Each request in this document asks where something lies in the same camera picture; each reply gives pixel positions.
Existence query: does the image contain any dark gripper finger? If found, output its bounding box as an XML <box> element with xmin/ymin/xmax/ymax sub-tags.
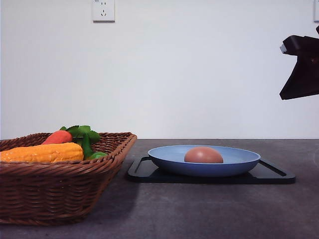
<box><xmin>280</xmin><ymin>41</ymin><xmax>319</xmax><ymax>100</ymax></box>

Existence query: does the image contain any dark arm gripper body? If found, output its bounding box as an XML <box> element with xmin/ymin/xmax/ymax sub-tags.
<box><xmin>280</xmin><ymin>35</ymin><xmax>319</xmax><ymax>63</ymax></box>

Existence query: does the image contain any brown egg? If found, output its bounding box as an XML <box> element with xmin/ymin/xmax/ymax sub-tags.
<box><xmin>184</xmin><ymin>146</ymin><xmax>224</xmax><ymax>163</ymax></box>

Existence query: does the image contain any blue plate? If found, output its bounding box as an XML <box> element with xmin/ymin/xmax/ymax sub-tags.
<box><xmin>148</xmin><ymin>145</ymin><xmax>261</xmax><ymax>177</ymax></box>

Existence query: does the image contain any brown wicker basket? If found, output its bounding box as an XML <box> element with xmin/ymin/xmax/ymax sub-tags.
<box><xmin>0</xmin><ymin>132</ymin><xmax>137</xmax><ymax>226</ymax></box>

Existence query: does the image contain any black tray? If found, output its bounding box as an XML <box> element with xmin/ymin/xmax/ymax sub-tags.
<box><xmin>127</xmin><ymin>156</ymin><xmax>296</xmax><ymax>184</ymax></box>

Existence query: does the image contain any green toy pepper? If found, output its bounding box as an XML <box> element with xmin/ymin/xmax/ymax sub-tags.
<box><xmin>90</xmin><ymin>152</ymin><xmax>108</xmax><ymax>159</ymax></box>

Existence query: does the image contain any green leafy toy vegetable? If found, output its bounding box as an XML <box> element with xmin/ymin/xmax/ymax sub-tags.
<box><xmin>60</xmin><ymin>125</ymin><xmax>100</xmax><ymax>159</ymax></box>

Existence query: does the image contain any orange toy carrot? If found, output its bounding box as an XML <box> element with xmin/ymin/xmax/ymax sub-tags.
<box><xmin>42</xmin><ymin>130</ymin><xmax>72</xmax><ymax>144</ymax></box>

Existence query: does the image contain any yellow toy corn cob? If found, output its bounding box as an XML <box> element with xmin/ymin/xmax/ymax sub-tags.
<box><xmin>0</xmin><ymin>142</ymin><xmax>84</xmax><ymax>163</ymax></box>

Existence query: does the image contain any white wall switch plate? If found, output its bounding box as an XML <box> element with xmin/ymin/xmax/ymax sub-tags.
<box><xmin>314</xmin><ymin>0</ymin><xmax>319</xmax><ymax>23</ymax></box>

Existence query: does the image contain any white wall socket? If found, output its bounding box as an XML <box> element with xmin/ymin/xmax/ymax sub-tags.
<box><xmin>92</xmin><ymin>0</ymin><xmax>116</xmax><ymax>23</ymax></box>

